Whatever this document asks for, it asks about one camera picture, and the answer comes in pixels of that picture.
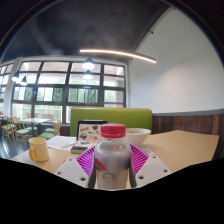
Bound wooden chairs with green seats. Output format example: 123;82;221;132
0;116;63;150

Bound long curved ceiling light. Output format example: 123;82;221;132
78;48;158;65

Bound clear red-capped drink bottle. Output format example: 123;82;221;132
93;123;133;191

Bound white bowl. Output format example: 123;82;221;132
124;127;152;148

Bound white paper sheet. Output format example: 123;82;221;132
46;135;80;151

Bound small black box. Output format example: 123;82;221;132
70;143;90;155

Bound wooden dining table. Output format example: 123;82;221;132
19;116;52;138

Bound cream mug with yellow handle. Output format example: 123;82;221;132
28;136;50;163

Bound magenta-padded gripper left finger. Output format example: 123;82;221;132
54;145;98;190

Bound black laptop with stickers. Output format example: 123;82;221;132
75;119;109;143

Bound green upholstered bench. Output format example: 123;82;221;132
69;106;154;137

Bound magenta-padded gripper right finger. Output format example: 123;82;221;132
127;143;173;188

